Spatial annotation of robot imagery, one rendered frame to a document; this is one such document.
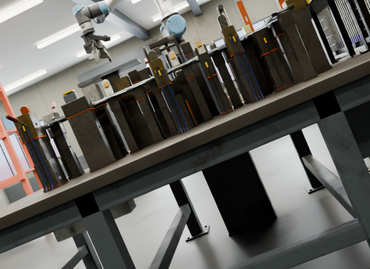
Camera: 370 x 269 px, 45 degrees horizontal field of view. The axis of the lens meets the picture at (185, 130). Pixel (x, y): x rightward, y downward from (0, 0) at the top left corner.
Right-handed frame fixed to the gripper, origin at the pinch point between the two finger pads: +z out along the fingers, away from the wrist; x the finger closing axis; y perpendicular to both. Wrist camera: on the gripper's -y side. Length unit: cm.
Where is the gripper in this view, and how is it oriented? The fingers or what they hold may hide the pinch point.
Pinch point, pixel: (105, 62)
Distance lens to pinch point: 260.8
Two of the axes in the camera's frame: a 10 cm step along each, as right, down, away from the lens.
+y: -8.4, 3.5, 4.0
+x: -3.6, 1.9, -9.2
